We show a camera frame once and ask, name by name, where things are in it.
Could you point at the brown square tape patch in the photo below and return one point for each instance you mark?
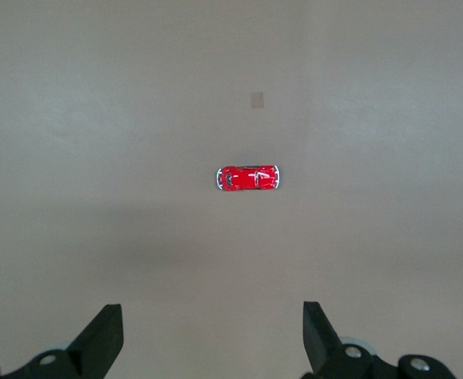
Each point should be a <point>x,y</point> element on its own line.
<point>257,99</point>

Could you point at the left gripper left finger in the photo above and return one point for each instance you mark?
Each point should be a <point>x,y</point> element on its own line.
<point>93,347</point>

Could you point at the red beetle toy car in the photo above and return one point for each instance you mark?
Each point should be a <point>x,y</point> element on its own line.
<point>247,178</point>

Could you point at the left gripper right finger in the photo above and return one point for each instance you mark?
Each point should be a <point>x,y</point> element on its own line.
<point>322,347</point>

